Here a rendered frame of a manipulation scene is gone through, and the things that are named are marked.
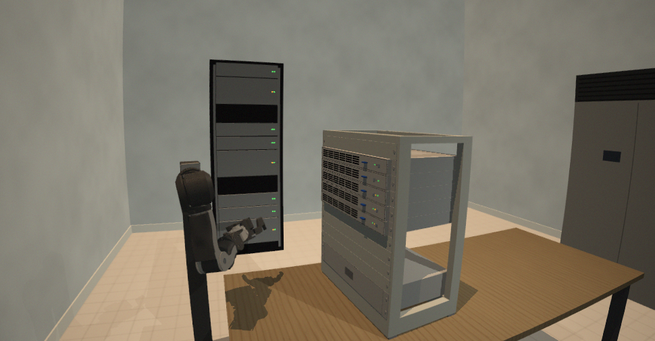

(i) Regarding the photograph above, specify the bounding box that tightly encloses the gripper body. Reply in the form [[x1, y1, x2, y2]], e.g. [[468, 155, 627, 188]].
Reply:
[[226, 217, 255, 241]]

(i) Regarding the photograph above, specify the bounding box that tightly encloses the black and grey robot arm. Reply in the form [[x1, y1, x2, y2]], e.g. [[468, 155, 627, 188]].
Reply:
[[175, 163, 248, 274]]

